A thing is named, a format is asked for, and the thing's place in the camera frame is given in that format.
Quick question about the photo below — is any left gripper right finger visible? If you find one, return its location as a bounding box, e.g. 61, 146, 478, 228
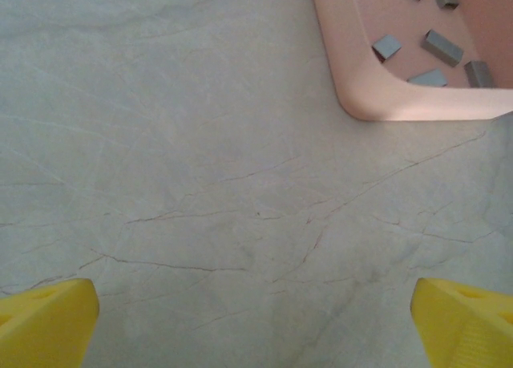
409, 277, 513, 368

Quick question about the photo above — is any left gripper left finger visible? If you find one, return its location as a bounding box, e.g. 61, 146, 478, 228
0, 277, 100, 368

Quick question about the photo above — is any orange plastic tray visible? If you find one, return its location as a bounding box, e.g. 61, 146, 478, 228
308, 0, 513, 123

